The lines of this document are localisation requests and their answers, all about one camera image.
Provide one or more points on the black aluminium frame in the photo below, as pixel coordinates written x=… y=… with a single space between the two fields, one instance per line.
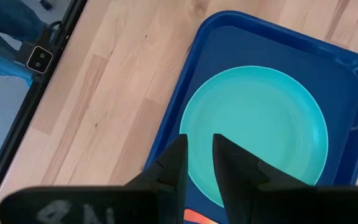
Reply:
x=26 y=109

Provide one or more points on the small square camera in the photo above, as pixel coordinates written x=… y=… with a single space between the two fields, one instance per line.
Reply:
x=39 y=59

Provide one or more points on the small black block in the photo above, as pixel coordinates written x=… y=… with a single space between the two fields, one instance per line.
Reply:
x=46 y=3

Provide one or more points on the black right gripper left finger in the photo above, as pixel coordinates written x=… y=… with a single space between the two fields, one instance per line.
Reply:
x=135 y=205

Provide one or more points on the teal round plate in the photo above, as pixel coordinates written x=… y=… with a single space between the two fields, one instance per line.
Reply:
x=259 y=124

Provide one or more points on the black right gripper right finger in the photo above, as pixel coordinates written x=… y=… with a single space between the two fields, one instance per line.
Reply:
x=259 y=202

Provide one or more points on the blue plastic tray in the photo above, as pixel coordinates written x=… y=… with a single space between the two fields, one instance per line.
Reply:
x=228 y=46

